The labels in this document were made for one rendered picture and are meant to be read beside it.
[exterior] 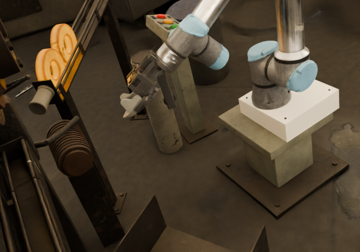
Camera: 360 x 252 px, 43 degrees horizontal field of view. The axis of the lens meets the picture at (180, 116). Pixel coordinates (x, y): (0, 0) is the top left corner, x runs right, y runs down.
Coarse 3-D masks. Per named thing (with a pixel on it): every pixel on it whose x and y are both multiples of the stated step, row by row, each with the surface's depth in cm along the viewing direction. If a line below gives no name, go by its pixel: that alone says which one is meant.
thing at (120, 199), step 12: (108, 12) 216; (108, 24) 220; (120, 36) 225; (120, 48) 228; (120, 60) 232; (60, 108) 170; (72, 108) 172; (144, 108) 251; (132, 120) 252; (84, 132) 180; (96, 156) 189; (96, 168) 188; (108, 180) 198; (108, 192) 197; (120, 192) 208; (120, 204) 202
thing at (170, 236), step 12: (156, 204) 103; (144, 216) 100; (156, 216) 104; (132, 228) 96; (144, 228) 100; (156, 228) 105; (168, 228) 108; (264, 228) 89; (132, 240) 97; (144, 240) 101; (156, 240) 106; (168, 240) 106; (180, 240) 105; (192, 240) 105; (204, 240) 104; (264, 240) 90
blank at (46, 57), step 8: (40, 56) 158; (48, 56) 160; (56, 56) 165; (40, 64) 157; (48, 64) 159; (56, 64) 166; (64, 64) 171; (40, 72) 157; (48, 72) 159; (56, 72) 167; (56, 80) 164
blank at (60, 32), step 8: (64, 24) 173; (56, 32) 168; (64, 32) 172; (72, 32) 179; (56, 40) 167; (64, 40) 178; (72, 40) 178; (56, 48) 168; (64, 48) 171; (72, 48) 178; (64, 56) 171
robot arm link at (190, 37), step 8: (192, 16) 126; (184, 24) 125; (192, 24) 124; (200, 24) 124; (176, 32) 126; (184, 32) 125; (192, 32) 125; (200, 32) 125; (168, 40) 128; (176, 40) 126; (184, 40) 125; (192, 40) 126; (200, 40) 127; (176, 48) 126; (184, 48) 126; (192, 48) 128; (200, 48) 128; (184, 56) 128
